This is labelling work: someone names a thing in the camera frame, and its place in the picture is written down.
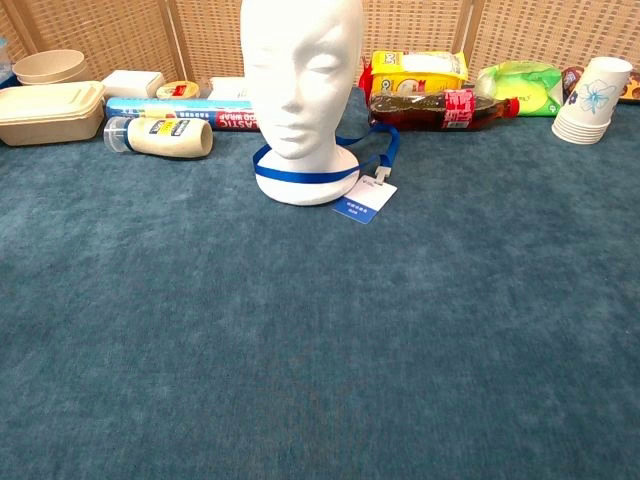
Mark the brown chocolate cookie bag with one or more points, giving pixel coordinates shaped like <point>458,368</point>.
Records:
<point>634,87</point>

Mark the beige lidded food container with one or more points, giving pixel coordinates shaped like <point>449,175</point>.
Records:
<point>45,115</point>

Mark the cola bottle with red label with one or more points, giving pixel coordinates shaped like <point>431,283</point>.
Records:
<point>425,112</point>

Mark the round tin with red label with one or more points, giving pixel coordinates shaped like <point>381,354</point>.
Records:
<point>177,90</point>

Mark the blue plastic wrap box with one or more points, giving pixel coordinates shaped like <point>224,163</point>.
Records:
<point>175,106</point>

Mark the wicker folding screen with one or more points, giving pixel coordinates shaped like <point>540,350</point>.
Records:
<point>100,30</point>

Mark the white plastic food package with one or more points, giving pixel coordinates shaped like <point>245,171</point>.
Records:
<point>227,89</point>

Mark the beige round bowl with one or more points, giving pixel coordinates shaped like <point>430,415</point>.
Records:
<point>47,65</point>

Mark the small white box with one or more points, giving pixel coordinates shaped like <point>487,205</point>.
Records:
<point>131,84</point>

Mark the green wet wipes pack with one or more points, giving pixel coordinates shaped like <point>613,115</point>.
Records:
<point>525,90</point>

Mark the teal table cloth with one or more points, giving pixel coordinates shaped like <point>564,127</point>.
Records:
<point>200,325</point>

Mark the white paper cup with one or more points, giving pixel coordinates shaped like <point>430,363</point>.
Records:
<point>592,95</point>

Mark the mayonnaise squeeze bottle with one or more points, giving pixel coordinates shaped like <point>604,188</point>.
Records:
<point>170,137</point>

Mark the yellow snack bag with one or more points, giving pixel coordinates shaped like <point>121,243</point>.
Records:
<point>415,70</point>

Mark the white foam mannequin head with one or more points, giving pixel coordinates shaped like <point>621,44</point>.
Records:
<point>300,75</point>

